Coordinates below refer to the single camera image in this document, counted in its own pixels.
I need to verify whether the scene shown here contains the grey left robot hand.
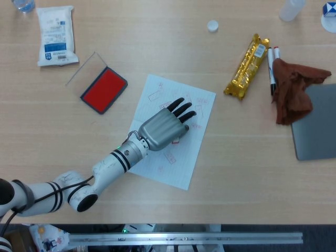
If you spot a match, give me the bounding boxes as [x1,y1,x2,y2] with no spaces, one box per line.
[138,97,197,152]

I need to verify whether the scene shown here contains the aluminium profile rail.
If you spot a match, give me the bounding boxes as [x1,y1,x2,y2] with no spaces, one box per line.
[68,232,304,246]

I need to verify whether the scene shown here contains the blue white small box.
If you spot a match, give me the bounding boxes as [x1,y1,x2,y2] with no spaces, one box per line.
[322,2,336,18]

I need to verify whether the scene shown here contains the white blue tissue pack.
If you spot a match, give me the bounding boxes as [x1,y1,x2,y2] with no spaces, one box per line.
[36,5,80,67]

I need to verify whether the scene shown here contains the grey closed laptop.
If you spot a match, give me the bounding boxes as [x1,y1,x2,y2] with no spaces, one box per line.
[290,83,336,161]

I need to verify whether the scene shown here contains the black capped marker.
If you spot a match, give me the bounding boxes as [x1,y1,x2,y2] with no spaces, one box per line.
[267,47,276,96]

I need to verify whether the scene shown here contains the translucent squeeze wash bottle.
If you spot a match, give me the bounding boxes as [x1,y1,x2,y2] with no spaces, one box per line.
[278,0,307,22]

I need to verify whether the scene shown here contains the red ink pad case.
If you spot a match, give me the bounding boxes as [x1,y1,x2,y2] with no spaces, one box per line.
[65,51,129,115]

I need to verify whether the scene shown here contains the white paper with red stamps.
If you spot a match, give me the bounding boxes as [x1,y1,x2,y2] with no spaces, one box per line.
[127,73,217,191]

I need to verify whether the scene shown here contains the gold foil snack pack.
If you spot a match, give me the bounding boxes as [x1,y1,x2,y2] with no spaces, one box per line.
[223,33,270,100]

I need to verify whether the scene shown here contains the white printed sheet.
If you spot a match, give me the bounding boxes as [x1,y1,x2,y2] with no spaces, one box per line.
[28,224,71,252]

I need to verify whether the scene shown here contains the brown cloth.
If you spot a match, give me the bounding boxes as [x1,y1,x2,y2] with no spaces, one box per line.
[271,58,332,125]

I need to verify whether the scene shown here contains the clear plastic water bottle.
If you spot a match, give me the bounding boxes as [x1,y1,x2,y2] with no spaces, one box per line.
[10,0,36,14]

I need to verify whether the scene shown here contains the white round disc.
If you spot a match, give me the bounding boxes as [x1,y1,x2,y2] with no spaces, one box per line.
[321,14,336,34]

